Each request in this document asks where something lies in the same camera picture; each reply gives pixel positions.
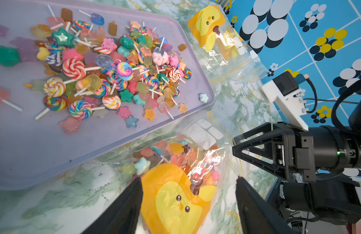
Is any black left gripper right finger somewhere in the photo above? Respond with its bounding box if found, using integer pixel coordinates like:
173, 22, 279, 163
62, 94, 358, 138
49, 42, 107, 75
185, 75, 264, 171
236, 176, 294, 234

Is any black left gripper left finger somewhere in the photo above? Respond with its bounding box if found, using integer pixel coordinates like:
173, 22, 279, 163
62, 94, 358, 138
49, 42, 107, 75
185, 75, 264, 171
83, 177, 143, 234

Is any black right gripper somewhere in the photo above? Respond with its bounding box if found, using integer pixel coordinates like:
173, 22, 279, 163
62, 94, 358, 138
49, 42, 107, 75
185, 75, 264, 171
232, 122, 361, 183

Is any ziploc bag of candies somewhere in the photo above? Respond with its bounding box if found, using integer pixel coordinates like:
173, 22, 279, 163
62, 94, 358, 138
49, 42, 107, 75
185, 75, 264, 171
117, 114, 230, 234

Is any pile of colourful candies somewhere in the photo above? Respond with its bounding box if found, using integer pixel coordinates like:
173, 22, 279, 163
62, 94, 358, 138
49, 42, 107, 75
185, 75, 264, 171
0, 8, 192, 134

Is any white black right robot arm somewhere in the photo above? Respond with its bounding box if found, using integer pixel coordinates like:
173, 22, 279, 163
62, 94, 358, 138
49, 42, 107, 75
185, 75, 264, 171
232, 120, 361, 234

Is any lilac plastic tray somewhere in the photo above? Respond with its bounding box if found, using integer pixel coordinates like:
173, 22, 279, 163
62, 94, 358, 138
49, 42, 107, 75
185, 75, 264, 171
0, 1, 214, 190

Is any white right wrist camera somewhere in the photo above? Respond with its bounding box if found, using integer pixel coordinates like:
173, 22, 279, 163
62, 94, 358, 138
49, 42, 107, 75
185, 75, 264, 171
259, 71, 309, 130

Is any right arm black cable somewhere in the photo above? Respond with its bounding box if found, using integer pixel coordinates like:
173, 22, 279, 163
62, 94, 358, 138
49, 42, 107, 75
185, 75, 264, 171
303, 73, 361, 132

